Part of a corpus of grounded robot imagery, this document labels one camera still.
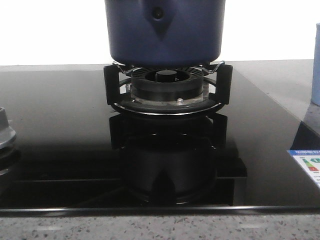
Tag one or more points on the energy rating label sticker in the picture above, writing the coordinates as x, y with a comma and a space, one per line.
309, 161

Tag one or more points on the black gas burner head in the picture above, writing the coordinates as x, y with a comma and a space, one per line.
160, 86

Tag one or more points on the black glass cooktop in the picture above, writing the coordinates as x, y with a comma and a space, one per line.
74, 156

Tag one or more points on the black pot support grate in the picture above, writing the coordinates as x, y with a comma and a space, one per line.
118, 86

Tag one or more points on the light blue cup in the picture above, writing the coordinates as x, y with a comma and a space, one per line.
315, 92

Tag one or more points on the silver stove control knob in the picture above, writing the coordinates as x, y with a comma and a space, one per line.
7, 133

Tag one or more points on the dark blue cooking pot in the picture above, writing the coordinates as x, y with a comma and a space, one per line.
165, 33

